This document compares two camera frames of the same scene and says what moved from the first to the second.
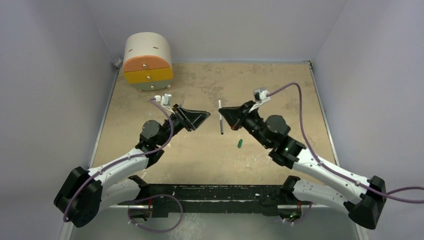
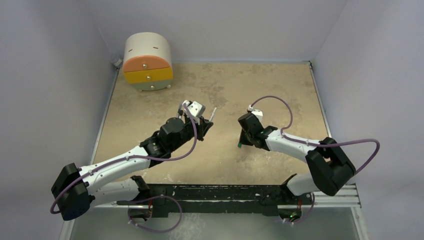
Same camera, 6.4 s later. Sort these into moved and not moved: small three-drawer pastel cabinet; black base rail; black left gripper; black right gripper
Moved: black left gripper; black right gripper
Not moved: small three-drawer pastel cabinet; black base rail
